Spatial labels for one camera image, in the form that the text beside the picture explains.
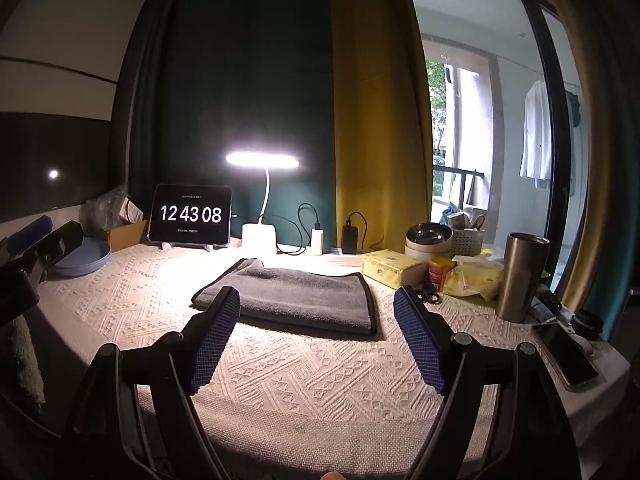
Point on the white plastic basket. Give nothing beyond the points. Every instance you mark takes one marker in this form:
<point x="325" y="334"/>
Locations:
<point x="467" y="244"/>

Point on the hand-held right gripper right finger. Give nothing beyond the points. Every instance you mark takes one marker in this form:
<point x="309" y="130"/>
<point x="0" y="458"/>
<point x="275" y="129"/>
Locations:
<point x="422" y="345"/>

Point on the tablet with clock display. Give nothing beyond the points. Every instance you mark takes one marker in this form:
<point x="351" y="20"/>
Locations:
<point x="191" y="214"/>

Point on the grey towel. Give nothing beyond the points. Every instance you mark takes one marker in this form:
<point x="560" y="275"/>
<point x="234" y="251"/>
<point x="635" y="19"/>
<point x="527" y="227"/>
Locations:
<point x="300" y="292"/>

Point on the red and yellow can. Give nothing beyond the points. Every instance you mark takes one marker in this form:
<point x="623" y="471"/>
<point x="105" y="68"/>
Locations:
<point x="440" y="275"/>

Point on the cardboard box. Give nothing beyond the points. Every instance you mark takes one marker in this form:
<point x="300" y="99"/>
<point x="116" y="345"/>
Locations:
<point x="125" y="237"/>

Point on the white power strip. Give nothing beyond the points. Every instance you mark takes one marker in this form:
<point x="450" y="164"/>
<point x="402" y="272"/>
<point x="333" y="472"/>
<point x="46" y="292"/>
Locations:
<point x="345" y="259"/>

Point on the white desk lamp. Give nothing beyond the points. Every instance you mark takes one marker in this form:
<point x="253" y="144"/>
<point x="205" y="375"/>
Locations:
<point x="262" y="159"/>

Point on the teal hanging garment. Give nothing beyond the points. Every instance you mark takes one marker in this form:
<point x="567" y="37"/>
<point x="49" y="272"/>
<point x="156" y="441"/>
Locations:
<point x="574" y="107"/>

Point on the blue plate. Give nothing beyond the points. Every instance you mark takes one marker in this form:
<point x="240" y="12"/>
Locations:
<point x="82" y="259"/>

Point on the dark grey cloth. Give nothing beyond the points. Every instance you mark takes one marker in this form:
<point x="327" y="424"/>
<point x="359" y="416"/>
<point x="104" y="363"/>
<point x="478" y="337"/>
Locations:
<point x="20" y="360"/>

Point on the white textured tablecloth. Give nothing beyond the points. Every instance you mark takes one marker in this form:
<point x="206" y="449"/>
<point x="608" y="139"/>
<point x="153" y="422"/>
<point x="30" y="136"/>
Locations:
<point x="320" y="375"/>

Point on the smartphone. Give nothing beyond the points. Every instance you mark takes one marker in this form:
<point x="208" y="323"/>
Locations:
<point x="567" y="355"/>

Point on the steel tumbler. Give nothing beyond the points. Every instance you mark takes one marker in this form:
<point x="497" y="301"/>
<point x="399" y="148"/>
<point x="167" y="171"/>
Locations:
<point x="520" y="280"/>

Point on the white charger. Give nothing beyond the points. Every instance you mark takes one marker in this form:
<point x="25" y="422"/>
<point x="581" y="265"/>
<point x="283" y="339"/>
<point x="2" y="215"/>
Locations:
<point x="318" y="241"/>

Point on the white hanging shirt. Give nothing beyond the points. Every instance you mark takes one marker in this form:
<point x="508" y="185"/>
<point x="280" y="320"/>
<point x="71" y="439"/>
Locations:
<point x="536" y="135"/>

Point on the black round cap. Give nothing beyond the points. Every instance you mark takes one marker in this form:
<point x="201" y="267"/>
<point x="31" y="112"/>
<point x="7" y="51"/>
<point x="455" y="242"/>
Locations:
<point x="587" y="324"/>

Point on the yellow and teal curtain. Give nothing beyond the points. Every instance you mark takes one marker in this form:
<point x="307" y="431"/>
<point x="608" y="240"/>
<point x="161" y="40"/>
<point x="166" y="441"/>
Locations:
<point x="607" y="160"/>

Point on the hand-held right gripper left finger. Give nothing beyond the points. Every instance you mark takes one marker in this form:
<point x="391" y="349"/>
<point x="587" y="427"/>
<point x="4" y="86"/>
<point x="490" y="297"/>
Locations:
<point x="217" y="340"/>

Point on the small black device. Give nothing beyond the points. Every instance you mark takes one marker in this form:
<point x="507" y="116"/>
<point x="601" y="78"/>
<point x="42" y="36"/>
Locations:
<point x="549" y="305"/>

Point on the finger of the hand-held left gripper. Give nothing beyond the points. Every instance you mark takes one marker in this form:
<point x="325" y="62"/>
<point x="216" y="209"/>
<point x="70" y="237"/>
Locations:
<point x="55" y="245"/>
<point x="31" y="230"/>

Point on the black power bank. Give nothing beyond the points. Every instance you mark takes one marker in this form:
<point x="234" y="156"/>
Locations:
<point x="350" y="241"/>

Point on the white tablet stand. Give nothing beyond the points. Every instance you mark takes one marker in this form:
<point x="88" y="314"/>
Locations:
<point x="167" y="246"/>

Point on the clear plastic bag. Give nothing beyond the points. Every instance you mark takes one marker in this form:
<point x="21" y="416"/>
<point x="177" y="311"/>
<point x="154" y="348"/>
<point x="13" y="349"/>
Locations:
<point x="102" y="207"/>

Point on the black scissors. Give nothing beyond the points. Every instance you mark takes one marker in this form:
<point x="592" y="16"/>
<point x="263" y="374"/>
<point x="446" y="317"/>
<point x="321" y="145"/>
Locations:
<point x="431" y="294"/>

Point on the balcony railing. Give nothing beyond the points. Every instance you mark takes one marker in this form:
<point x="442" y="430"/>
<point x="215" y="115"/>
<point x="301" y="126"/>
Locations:
<point x="457" y="180"/>

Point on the dark green curtain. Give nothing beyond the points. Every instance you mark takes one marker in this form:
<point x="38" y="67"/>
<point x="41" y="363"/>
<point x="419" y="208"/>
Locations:
<point x="240" y="70"/>

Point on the crumpled yellow tissue pack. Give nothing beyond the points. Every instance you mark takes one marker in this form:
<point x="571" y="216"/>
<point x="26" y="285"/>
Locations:
<point x="475" y="280"/>

